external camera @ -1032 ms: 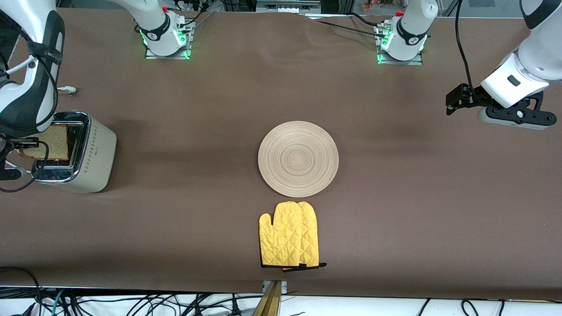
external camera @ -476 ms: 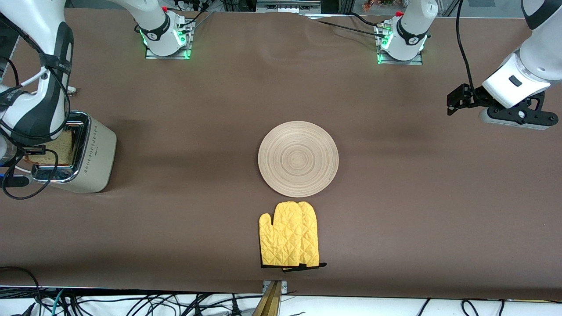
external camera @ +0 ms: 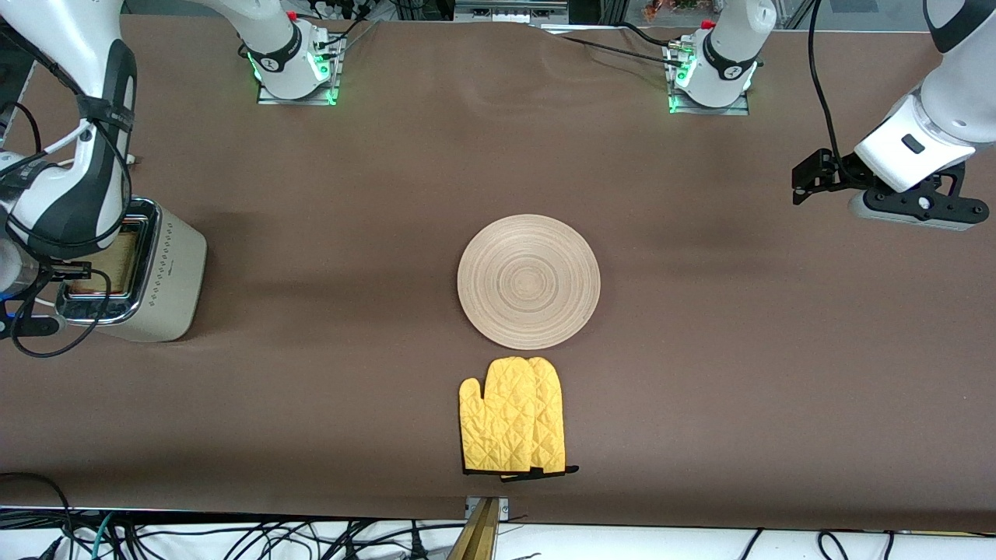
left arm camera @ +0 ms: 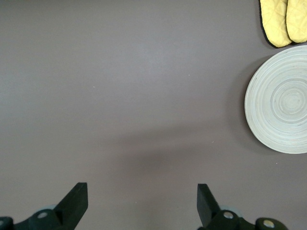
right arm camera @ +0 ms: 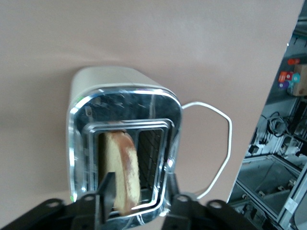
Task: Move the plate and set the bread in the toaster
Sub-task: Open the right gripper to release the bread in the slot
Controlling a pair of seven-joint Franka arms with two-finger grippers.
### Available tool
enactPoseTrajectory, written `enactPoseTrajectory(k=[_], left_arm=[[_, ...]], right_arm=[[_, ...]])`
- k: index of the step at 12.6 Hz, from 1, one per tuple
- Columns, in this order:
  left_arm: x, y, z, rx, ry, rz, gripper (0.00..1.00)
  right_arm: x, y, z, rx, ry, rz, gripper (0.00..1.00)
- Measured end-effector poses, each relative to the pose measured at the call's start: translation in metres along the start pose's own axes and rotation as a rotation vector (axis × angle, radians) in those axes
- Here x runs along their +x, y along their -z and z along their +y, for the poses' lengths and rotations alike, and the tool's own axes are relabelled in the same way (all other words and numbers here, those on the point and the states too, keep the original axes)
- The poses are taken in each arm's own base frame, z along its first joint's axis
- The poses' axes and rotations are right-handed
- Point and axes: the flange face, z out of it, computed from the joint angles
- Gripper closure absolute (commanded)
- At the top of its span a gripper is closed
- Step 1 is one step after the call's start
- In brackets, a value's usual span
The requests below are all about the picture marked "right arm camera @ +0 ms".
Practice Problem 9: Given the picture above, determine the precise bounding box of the cream and chrome toaster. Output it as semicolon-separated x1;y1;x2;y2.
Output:
66;66;183;226

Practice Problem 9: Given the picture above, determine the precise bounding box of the white toaster power cable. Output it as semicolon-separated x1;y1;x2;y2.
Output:
181;101;233;201

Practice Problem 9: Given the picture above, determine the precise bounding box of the aluminium frame rack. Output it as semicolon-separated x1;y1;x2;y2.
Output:
226;0;307;230

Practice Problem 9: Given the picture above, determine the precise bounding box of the slice of bread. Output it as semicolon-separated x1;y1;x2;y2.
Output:
105;121;142;216

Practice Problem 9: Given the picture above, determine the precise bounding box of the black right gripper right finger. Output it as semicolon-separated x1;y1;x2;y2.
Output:
162;173;272;230

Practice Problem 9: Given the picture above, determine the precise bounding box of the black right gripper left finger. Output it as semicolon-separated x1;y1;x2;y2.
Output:
0;172;118;230

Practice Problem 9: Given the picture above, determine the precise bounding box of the coiled black cable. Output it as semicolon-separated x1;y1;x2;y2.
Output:
260;112;291;138

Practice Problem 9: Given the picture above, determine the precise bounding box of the cardboard box with coloured stickers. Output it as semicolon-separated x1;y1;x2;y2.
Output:
277;63;307;97

